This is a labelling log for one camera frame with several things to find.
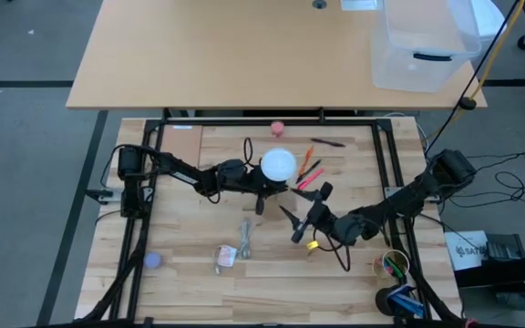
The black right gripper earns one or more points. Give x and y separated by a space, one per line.
318 212

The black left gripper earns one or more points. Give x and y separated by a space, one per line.
244 183

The white frosted lightbulb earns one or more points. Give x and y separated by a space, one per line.
279 165

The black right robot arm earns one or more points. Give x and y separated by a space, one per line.
408 200

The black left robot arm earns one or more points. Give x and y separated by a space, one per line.
185 172

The pink highlighter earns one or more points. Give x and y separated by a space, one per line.
312 177

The black pen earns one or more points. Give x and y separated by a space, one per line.
310 170

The orange pen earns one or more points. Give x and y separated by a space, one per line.
308 157

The dark purple pen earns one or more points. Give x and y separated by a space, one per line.
328 142

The mesh pencil cup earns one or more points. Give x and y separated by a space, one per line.
378 266

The brown wooden board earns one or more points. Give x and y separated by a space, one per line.
182 148

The green marker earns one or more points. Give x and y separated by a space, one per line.
394 269

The blue tape dispenser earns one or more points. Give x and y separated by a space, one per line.
383 300

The lavender round cap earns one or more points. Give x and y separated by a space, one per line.
153 260

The blue marker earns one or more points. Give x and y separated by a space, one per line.
408 304

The tan wooden desk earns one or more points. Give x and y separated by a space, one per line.
221 54

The white printed box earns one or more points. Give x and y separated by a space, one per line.
465 250

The grey desk grommet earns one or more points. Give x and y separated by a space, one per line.
319 4

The clear plastic storage bin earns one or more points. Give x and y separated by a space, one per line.
426 45

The white paper sheet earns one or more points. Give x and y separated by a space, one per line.
358 4

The black equipment stand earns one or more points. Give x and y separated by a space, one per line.
517 273

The white round bin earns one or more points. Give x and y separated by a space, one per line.
492 20

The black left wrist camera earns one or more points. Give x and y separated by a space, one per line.
231 167

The black aluminium table frame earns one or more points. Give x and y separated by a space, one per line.
244 122

